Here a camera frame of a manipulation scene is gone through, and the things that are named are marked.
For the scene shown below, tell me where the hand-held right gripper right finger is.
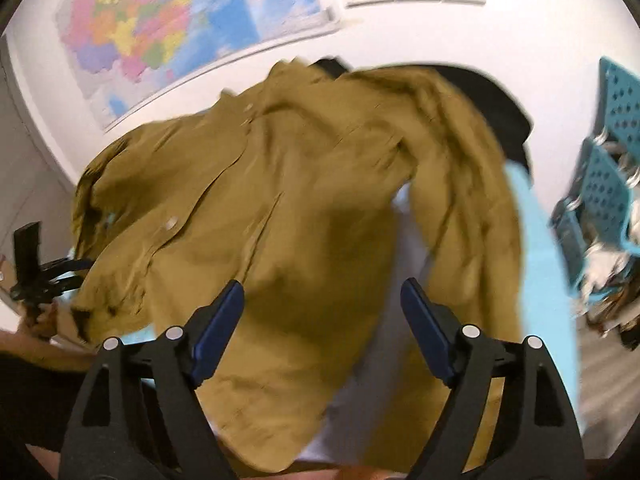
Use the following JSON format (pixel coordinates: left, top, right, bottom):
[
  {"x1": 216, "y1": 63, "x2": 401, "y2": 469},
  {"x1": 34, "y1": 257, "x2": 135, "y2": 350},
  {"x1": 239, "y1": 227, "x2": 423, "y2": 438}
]
[{"x1": 400, "y1": 277, "x2": 586, "y2": 480}]

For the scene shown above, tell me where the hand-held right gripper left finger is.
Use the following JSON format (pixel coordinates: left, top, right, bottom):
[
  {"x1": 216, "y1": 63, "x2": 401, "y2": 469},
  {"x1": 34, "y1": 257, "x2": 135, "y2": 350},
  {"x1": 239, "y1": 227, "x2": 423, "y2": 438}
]
[{"x1": 59, "y1": 279, "x2": 246, "y2": 480}]

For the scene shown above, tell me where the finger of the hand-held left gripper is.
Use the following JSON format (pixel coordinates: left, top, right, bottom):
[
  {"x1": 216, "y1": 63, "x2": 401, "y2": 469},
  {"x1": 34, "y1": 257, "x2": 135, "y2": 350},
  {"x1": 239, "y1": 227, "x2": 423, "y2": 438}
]
[
  {"x1": 42, "y1": 257, "x2": 96, "y2": 274},
  {"x1": 35, "y1": 272, "x2": 87, "y2": 297}
]

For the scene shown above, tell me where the mustard button shirt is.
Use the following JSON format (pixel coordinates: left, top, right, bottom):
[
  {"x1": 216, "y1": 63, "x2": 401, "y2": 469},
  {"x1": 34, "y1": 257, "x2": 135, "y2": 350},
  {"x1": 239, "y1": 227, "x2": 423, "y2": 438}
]
[{"x1": 70, "y1": 60, "x2": 526, "y2": 476}]

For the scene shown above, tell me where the person's left forearm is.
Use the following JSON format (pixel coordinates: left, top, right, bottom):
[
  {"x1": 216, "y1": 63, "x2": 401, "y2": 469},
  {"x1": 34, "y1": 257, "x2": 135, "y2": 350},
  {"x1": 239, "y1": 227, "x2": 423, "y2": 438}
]
[{"x1": 0, "y1": 329, "x2": 98, "y2": 373}]

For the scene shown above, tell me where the person's left hand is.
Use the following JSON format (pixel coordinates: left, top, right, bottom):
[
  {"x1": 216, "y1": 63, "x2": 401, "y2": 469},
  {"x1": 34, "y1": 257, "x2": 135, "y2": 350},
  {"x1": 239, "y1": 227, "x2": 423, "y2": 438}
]
[{"x1": 17, "y1": 302, "x2": 63, "y2": 342}]

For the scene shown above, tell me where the person's black clothing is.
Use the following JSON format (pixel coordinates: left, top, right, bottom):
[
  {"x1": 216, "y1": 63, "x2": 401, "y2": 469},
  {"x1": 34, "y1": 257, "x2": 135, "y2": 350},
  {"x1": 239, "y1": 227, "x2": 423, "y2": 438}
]
[{"x1": 0, "y1": 350, "x2": 83, "y2": 456}]

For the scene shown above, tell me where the light blue printed mat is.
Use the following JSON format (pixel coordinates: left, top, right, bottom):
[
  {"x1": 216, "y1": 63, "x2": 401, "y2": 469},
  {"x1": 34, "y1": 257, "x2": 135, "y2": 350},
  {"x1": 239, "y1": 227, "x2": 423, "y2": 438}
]
[{"x1": 50, "y1": 160, "x2": 583, "y2": 471}]

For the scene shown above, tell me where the pile of mixed clutter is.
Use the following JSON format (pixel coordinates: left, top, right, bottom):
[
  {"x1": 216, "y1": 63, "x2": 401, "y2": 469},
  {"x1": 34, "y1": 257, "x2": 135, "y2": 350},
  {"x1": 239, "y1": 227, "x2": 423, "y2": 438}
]
[{"x1": 575, "y1": 240, "x2": 640, "y2": 351}]

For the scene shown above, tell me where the black garment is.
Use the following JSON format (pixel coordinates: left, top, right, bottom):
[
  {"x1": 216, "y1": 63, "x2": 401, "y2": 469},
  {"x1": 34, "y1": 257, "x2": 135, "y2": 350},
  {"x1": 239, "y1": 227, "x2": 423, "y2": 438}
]
[{"x1": 312, "y1": 57, "x2": 533, "y2": 176}]

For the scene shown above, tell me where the colourful wall map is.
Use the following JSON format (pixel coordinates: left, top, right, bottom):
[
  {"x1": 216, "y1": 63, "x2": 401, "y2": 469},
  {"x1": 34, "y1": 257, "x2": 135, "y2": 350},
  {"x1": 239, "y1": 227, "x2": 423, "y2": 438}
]
[{"x1": 55, "y1": 0, "x2": 341, "y2": 133}]

